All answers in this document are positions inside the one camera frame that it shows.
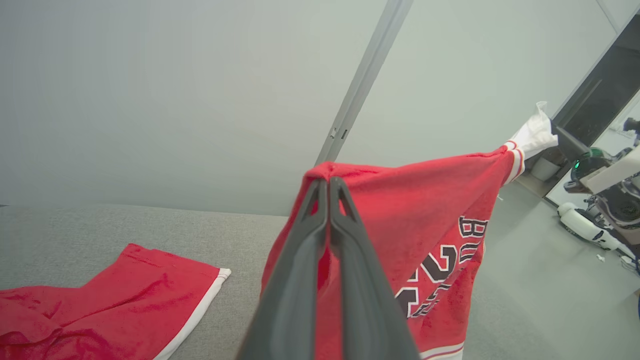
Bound red white basketball jersey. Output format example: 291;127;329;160
260;101;559;360

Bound small white bin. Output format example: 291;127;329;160
531;157;561;182

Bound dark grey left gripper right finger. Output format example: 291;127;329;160
329;176;421;360

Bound red shorts with white hem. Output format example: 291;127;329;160
0;243;232;360

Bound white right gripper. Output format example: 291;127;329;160
551;124;640;196

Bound black wall panel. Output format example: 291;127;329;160
550;12;640;151

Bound grey partition post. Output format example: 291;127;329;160
314;0;414;168

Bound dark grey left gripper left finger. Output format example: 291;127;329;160
237;178;330;360

